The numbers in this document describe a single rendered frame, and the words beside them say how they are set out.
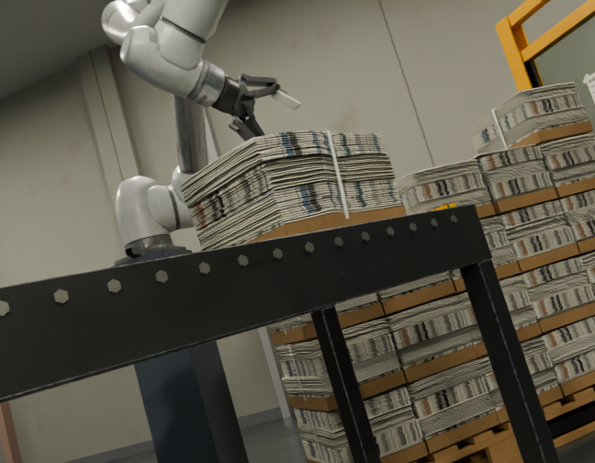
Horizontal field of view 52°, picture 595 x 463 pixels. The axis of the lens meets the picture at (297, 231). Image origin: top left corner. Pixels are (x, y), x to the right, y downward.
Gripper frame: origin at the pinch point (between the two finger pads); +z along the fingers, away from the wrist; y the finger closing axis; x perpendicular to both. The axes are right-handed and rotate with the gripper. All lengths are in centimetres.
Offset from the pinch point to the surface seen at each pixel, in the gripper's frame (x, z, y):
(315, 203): 13.6, -1.0, 25.1
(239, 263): 29, -25, 50
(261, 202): 9.6, -11.0, 27.4
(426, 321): -36, 85, 18
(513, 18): -35, 147, -157
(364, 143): 13.3, 11.2, 5.2
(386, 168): 12.9, 18.2, 8.4
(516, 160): -17, 114, -50
